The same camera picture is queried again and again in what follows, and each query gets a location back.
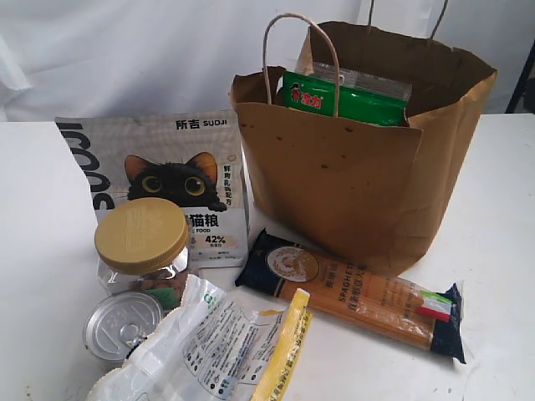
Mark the green seaweed snack package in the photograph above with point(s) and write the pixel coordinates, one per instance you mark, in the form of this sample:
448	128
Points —
367	98

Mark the grey cat food bag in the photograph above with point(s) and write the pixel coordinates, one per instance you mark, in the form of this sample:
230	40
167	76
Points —
193	160

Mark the brown paper shopping bag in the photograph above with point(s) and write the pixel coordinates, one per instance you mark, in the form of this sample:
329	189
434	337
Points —
370	194

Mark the white and yellow plastic bag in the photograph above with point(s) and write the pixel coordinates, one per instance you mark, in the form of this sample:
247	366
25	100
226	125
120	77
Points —
213	348

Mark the clear jar with gold lid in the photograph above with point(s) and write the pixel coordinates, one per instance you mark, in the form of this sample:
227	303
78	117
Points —
143	246

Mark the silver pull-tab tin can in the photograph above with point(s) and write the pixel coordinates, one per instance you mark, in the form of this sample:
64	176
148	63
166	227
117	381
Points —
119	324

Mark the spaghetti package with blue ends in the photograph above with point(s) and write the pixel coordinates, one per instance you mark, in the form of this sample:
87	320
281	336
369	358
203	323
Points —
391	306

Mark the black stand in background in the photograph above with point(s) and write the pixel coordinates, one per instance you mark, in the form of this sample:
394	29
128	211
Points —
521	86

